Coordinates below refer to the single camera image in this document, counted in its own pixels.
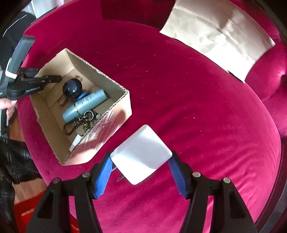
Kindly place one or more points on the red velvet sofa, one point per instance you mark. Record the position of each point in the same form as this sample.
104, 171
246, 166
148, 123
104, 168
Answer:
220, 126

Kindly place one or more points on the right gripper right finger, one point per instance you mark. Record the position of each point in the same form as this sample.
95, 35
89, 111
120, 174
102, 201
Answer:
229, 214

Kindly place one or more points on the light blue cosmetic tube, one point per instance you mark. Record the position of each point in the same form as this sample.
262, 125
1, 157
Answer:
87, 103

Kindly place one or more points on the cardboard box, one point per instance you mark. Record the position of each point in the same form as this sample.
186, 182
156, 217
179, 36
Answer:
115, 110

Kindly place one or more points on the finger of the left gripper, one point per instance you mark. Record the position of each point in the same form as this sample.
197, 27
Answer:
50, 78

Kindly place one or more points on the person's left hand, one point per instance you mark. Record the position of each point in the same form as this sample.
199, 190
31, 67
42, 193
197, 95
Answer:
8, 106

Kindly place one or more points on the brown lipstick tube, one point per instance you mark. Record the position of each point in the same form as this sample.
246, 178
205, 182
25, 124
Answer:
64, 99

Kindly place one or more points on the metal keychain bunch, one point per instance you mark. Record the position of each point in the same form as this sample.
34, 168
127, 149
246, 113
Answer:
87, 120

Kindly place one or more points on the dark blue round ball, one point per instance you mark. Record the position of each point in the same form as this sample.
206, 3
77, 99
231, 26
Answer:
72, 88

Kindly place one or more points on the beige paper sheet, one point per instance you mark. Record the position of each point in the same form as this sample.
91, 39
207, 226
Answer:
221, 31

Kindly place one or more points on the white power adapter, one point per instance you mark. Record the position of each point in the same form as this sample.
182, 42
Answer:
140, 155

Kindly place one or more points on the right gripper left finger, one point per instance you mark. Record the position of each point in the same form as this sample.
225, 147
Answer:
52, 214

